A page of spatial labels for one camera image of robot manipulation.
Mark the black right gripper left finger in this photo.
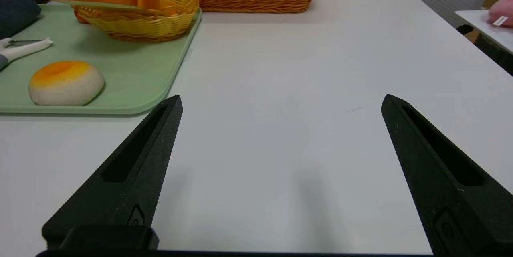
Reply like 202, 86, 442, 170
42, 95, 183, 249

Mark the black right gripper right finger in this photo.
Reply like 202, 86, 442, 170
381, 94, 513, 257

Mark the white bun with orange top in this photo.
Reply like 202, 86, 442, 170
29, 61, 105, 106

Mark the white peeler with grey handle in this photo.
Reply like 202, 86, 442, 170
0, 37, 54, 71

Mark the dark grey towel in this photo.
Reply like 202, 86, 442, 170
0, 0, 42, 40

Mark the small yellow wicker basket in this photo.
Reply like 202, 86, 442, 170
73, 0, 200, 43

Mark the light green plastic tray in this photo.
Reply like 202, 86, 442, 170
0, 4, 202, 115

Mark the white side table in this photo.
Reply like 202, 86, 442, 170
456, 10, 513, 76

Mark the pink plush toy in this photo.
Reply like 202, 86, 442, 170
488, 0, 513, 27

